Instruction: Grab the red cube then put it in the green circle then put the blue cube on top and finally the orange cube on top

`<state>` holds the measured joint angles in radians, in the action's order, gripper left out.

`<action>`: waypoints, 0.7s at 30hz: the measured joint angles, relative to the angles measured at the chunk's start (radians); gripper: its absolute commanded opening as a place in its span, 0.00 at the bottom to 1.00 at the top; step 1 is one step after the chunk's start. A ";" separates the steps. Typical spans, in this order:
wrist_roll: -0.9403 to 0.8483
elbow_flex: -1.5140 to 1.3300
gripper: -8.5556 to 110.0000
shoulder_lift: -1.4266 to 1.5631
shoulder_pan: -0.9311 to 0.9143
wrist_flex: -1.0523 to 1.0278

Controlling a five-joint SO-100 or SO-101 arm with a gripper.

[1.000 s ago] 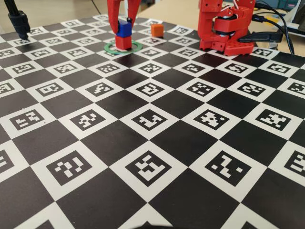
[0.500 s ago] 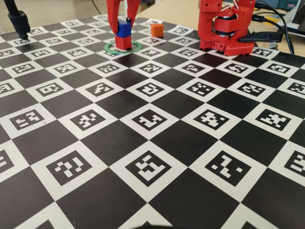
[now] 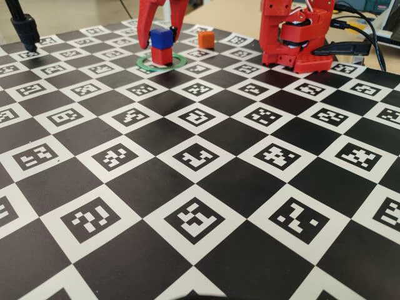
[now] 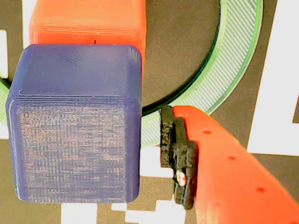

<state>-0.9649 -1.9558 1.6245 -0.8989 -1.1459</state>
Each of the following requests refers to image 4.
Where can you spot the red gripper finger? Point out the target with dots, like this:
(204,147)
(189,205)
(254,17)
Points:
(222,175)

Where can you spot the blue cube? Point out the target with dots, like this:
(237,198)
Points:
(74,140)

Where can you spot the black white marker checkerboard mat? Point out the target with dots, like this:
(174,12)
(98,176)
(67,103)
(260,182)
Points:
(175,46)

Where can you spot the red cube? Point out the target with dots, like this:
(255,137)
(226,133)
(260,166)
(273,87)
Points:
(88,18)

